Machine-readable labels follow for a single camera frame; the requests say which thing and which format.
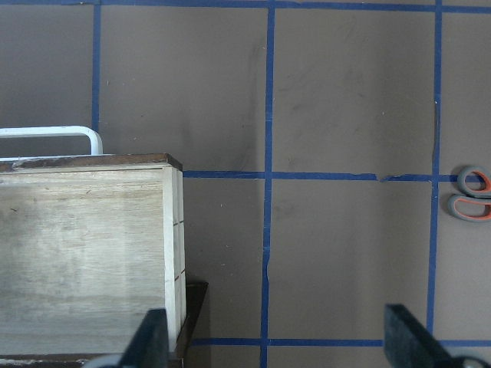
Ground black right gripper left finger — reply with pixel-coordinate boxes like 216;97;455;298
119;308;169;368

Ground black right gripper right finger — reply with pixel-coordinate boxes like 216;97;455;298
384;304;455;368

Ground light wooden drawer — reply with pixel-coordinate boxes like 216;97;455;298
1;153;186;357

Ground orange grey handled scissors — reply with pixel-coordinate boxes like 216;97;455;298
447;166;490;223

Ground white drawer handle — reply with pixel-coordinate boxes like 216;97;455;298
1;126;104;156

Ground dark brown drawer cabinet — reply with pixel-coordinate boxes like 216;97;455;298
1;283;208;367

